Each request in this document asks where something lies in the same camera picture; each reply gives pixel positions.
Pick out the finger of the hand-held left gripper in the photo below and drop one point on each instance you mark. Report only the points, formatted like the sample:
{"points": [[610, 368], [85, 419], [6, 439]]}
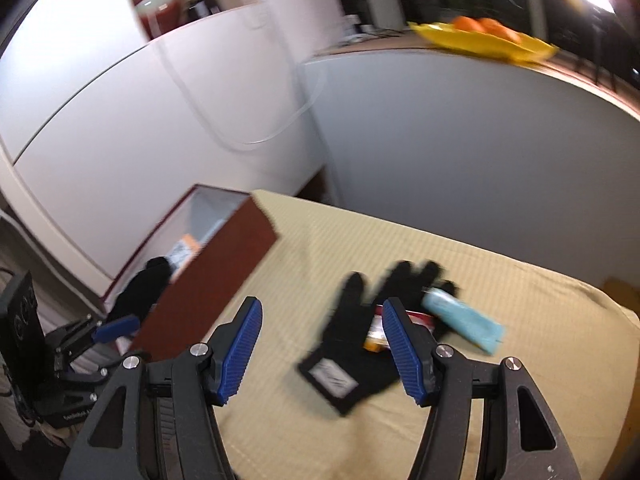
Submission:
{"points": [[117, 328]]}

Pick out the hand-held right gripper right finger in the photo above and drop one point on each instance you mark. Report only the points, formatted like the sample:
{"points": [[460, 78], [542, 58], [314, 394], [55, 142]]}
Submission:
{"points": [[400, 350]]}

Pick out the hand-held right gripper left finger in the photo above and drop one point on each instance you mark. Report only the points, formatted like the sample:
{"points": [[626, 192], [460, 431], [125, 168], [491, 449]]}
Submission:
{"points": [[240, 350]]}

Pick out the black knit beanie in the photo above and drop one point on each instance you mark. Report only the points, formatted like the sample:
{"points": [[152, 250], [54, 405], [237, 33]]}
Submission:
{"points": [[142, 290]]}

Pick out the black glove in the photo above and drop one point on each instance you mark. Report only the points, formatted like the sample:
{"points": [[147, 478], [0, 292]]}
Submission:
{"points": [[357, 320]]}

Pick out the dark red storage box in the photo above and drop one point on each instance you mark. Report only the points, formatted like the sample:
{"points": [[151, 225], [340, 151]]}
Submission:
{"points": [[210, 280]]}

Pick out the peach tissue pack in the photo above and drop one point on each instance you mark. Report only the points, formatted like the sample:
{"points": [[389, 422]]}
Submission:
{"points": [[186, 251]]}

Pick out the red and white snack packet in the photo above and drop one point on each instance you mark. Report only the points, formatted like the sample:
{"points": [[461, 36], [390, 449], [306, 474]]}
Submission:
{"points": [[373, 341]]}

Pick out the light blue tube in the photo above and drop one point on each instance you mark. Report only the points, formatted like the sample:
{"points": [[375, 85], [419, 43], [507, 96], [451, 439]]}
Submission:
{"points": [[462, 320]]}

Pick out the yellow striped tablecloth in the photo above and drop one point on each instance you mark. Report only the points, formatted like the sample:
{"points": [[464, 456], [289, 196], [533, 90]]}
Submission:
{"points": [[500, 410]]}

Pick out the yellow fruit plate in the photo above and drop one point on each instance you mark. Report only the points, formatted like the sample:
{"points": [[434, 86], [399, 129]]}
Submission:
{"points": [[480, 47]]}

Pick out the white power strip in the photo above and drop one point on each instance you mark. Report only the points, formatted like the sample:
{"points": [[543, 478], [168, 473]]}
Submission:
{"points": [[360, 27]]}

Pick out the dark bottle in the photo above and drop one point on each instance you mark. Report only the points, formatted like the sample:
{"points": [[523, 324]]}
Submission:
{"points": [[209, 2], [192, 11]]}

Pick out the red vase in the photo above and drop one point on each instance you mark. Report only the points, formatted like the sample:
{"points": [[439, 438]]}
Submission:
{"points": [[155, 2]]}

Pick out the orange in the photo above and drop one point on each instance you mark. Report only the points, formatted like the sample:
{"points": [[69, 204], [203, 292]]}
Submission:
{"points": [[500, 31], [467, 24]]}

